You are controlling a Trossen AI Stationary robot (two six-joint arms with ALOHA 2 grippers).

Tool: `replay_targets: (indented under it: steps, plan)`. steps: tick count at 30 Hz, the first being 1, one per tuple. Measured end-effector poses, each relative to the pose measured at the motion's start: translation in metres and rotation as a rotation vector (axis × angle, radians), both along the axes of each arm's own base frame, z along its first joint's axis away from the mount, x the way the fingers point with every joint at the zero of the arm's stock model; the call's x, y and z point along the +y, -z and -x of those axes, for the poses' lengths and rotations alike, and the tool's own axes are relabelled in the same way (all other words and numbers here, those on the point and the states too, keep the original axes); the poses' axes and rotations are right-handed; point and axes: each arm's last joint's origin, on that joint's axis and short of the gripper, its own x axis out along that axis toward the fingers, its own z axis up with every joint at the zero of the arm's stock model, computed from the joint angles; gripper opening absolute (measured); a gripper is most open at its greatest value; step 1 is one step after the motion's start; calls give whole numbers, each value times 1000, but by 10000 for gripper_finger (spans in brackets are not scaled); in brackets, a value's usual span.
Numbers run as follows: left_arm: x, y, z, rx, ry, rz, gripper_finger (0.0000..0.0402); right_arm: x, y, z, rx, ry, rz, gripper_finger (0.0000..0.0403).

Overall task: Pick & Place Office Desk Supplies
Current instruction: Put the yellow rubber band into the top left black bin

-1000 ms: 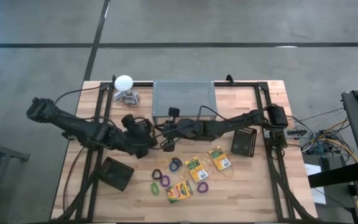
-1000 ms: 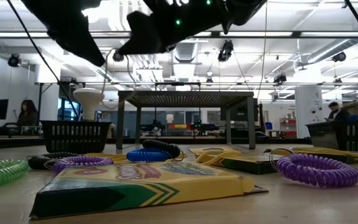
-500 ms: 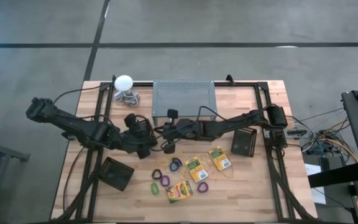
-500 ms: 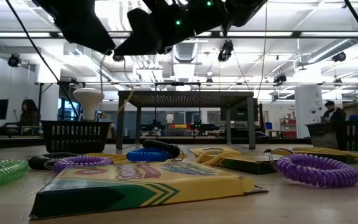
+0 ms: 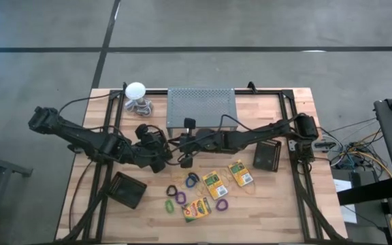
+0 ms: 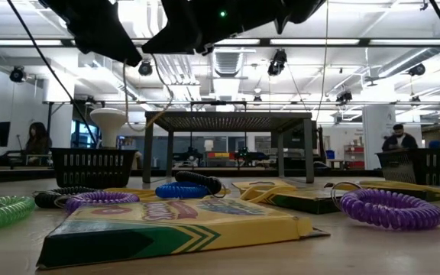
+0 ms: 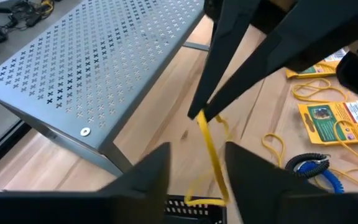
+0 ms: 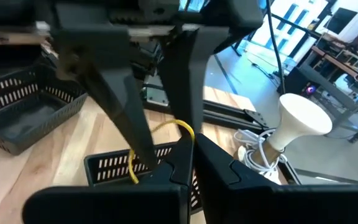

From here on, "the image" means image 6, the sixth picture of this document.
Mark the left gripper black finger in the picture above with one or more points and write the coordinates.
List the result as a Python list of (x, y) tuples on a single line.
[(105, 34)]

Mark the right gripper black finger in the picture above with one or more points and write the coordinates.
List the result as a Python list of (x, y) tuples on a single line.
[(189, 34)]

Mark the yellow green crayon box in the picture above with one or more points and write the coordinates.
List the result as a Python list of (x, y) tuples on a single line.
[(204, 229), (415, 193), (304, 204)]

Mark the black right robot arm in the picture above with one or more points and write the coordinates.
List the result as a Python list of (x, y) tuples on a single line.
[(300, 11)]

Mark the black ceiling spotlight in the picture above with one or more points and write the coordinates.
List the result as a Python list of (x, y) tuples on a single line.
[(145, 68), (344, 97), (277, 63), (17, 74), (417, 69)]

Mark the white mushroom-shaped lamp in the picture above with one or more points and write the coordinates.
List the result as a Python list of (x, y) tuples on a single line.
[(108, 122)]

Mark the blue glowing display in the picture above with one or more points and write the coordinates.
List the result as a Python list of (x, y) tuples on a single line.
[(84, 133)]

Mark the red and yellow bar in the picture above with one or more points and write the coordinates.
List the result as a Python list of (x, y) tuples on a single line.
[(222, 155)]

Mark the person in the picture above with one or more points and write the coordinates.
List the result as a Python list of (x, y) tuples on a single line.
[(38, 141), (399, 139)]

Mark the black slotted plastic basket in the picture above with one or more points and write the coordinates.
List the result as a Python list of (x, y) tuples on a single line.
[(90, 168), (434, 168)]

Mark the blue bin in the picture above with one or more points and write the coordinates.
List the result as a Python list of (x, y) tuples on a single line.
[(330, 154)]

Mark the red storage shelf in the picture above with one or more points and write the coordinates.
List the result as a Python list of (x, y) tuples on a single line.
[(354, 156)]

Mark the blue chair back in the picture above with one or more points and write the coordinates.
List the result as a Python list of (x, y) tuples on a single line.
[(435, 144)]

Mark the black overhead frame bar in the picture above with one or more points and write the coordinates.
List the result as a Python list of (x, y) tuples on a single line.
[(319, 42)]

